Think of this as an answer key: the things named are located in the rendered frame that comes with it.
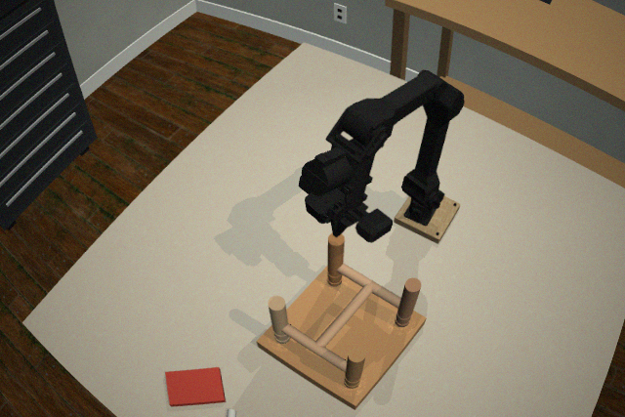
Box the red flat rectangular pad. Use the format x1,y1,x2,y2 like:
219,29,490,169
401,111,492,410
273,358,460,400
165,367,226,407

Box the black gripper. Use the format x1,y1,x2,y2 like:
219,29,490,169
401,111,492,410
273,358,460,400
331,176,393,242

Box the wooden stool legs with h-shaped crossbars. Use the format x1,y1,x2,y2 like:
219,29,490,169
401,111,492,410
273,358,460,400
268,233,422,389

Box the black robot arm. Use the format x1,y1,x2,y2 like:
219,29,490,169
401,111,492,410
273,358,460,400
302,70,465,226

